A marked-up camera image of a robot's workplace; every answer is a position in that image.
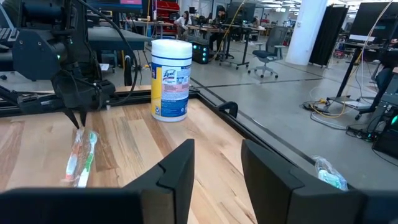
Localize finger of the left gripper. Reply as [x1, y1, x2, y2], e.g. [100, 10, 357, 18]
[63, 107, 80, 129]
[78, 107, 89, 128]

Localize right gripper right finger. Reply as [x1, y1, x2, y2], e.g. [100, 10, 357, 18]
[241, 139, 398, 224]

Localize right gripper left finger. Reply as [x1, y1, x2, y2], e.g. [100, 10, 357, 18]
[0, 139, 196, 224]

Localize teal toothbrush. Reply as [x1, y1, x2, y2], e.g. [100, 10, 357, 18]
[312, 154, 349, 191]

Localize green toothbrush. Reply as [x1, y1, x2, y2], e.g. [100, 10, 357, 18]
[76, 129, 100, 189]

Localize grey operator desk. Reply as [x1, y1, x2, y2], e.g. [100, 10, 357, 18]
[86, 26, 153, 52]

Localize yellow disinfecting wipes canister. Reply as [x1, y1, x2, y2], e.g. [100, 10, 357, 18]
[150, 39, 193, 123]

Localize large operator monitor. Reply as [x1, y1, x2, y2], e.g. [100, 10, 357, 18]
[86, 0, 144, 11]

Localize black computer with green light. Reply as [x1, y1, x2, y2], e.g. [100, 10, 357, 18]
[371, 105, 398, 159]

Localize red storage bins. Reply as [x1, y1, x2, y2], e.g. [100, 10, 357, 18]
[155, 0, 181, 22]

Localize person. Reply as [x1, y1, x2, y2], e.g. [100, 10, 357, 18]
[174, 11, 192, 40]
[208, 6, 233, 60]

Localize computer tower with lights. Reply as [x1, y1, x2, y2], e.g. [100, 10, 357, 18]
[192, 42, 210, 65]

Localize grey office chair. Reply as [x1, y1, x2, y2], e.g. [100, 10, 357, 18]
[248, 26, 289, 78]

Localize long work desk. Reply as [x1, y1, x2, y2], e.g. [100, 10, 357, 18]
[133, 20, 268, 69]

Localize black folding partition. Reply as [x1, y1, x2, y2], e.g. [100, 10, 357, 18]
[308, 5, 349, 68]

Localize white pillar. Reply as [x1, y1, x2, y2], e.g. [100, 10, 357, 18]
[285, 0, 341, 66]

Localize black computer monitor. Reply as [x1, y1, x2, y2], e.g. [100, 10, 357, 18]
[349, 1, 398, 44]

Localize yellow floor cable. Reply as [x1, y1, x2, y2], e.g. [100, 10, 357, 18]
[306, 99, 349, 119]

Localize yellow hanging cable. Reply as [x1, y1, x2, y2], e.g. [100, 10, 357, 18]
[214, 0, 246, 62]

